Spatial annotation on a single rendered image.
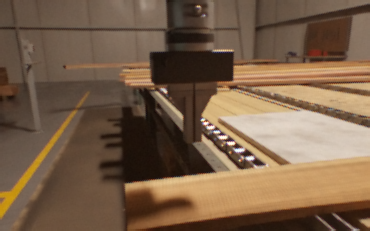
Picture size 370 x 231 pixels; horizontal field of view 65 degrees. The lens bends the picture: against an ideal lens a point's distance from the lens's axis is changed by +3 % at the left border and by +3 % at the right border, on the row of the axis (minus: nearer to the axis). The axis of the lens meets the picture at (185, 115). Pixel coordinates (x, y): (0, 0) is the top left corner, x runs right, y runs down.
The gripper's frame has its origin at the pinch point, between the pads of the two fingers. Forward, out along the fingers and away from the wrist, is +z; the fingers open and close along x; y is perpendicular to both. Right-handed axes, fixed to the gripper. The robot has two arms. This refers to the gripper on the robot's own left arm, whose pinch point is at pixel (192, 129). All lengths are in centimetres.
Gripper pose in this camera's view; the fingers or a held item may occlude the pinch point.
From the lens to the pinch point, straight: 48.8
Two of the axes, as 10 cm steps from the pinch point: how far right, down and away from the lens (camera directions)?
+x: 9.7, -0.7, 2.2
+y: 2.3, 2.1, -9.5
